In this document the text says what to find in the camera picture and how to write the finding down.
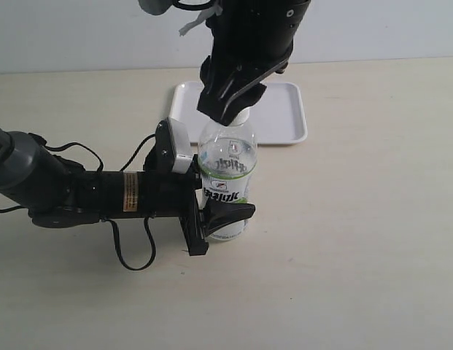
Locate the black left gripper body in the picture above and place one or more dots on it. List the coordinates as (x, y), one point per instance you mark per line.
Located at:
(166, 188)

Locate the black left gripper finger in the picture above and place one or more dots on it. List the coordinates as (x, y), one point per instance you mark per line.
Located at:
(226, 220)

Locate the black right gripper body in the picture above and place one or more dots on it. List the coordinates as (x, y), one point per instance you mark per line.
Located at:
(243, 54)

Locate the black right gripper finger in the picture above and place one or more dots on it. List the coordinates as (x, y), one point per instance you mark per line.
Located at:
(212, 76)
(239, 91)

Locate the white bottle cap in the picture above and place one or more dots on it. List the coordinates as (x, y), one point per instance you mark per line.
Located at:
(241, 117)

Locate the clear plastic drink bottle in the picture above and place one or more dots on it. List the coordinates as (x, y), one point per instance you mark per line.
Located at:
(227, 156)

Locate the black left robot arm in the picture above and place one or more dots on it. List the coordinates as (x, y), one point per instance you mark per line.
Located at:
(61, 193)

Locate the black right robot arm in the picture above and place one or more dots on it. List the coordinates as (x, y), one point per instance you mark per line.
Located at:
(289, 11)

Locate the white rectangular tray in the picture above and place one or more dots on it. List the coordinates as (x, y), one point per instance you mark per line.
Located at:
(277, 119)

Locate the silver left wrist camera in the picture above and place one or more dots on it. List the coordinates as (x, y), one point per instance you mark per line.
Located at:
(172, 147)

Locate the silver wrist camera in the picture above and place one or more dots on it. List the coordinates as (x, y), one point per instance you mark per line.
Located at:
(155, 7)
(172, 147)

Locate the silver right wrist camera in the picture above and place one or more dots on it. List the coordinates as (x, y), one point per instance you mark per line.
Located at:
(155, 7)

